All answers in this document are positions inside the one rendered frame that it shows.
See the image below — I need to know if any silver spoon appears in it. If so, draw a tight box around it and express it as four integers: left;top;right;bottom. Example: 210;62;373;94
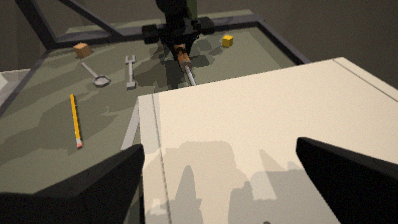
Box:
81;63;110;87

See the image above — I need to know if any small orange cube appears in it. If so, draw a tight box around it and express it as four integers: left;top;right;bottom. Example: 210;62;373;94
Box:
73;43;92;58

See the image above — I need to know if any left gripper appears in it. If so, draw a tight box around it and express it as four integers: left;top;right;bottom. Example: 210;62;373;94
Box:
141;0;215;60

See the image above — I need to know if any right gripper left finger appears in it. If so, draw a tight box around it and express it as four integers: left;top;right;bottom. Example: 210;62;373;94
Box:
0;144;145;224

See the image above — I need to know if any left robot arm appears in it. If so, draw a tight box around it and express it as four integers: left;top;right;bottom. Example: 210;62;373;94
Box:
155;0;201;45

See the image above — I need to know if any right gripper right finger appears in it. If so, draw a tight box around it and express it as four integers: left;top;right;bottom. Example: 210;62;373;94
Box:
296;137;398;224

